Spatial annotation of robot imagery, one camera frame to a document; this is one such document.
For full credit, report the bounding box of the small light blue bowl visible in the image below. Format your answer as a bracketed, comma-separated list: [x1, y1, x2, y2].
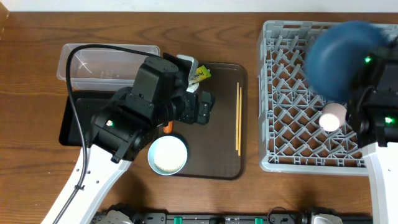
[147, 136, 188, 175]

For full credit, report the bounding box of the large blue bowl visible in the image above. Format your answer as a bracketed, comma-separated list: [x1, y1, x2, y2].
[305, 21, 388, 102]

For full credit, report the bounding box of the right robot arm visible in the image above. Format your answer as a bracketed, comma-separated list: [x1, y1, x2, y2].
[346, 47, 397, 224]

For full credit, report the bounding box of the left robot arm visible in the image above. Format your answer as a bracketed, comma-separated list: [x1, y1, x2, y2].
[43, 54, 215, 223]

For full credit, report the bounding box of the grey dishwasher rack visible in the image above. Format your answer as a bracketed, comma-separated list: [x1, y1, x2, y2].
[256, 20, 398, 177]

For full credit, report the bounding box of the black waste tray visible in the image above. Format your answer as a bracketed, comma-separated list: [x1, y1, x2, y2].
[58, 90, 125, 147]

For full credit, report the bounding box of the yellow snack wrapper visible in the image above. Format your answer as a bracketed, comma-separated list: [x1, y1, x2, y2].
[188, 65, 211, 85]

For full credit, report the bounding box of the orange carrot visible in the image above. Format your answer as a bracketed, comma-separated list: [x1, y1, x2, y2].
[163, 121, 173, 134]

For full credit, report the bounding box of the wooden chopstick right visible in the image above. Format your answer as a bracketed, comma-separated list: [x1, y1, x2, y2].
[238, 87, 242, 157]

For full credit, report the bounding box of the brown plastic tray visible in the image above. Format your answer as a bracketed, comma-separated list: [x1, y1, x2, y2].
[171, 62, 248, 180]

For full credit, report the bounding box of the clear plastic bin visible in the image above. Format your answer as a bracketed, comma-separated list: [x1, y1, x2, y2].
[70, 48, 146, 91]

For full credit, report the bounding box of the pink cup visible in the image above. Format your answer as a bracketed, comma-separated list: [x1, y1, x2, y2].
[318, 103, 347, 132]

